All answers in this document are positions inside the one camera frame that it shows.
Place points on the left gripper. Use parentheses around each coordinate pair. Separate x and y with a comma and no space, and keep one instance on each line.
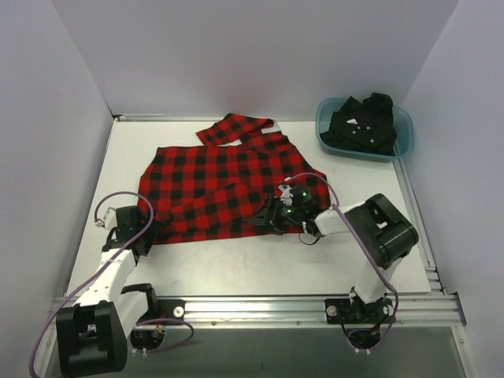
(149,230)

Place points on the teal plastic basin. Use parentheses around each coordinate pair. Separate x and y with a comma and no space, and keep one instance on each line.
(402,123)

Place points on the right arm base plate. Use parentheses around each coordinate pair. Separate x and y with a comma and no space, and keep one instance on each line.
(342,311)

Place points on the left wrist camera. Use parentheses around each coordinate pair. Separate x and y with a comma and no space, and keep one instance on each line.
(108,221)

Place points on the red black plaid shirt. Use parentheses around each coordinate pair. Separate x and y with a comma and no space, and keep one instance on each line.
(210,191)

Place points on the black button shirt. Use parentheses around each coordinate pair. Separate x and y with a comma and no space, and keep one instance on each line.
(365,126)

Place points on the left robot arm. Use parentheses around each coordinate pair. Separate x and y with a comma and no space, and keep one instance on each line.
(92,334)

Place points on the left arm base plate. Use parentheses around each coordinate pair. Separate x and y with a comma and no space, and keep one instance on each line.
(163,309)

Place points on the aluminium front rail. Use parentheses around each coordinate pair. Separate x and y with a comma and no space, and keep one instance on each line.
(282,312)

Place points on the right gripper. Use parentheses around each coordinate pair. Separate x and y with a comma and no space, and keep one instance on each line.
(273,213)

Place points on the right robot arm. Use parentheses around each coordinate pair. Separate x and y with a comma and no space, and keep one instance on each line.
(379,228)

